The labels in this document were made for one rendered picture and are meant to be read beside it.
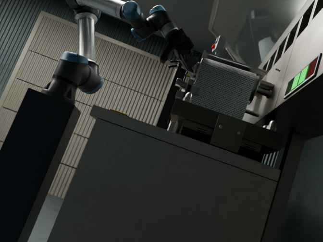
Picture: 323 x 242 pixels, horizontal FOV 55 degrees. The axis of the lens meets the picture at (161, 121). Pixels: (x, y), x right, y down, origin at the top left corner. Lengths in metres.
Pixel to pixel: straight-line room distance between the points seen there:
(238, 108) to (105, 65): 3.63
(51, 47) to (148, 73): 1.47
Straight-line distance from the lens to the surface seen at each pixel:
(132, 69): 4.79
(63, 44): 4.98
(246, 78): 1.40
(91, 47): 1.63
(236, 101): 1.36
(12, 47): 5.19
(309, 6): 1.45
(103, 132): 1.07
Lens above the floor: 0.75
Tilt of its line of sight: 9 degrees up
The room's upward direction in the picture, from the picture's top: 20 degrees clockwise
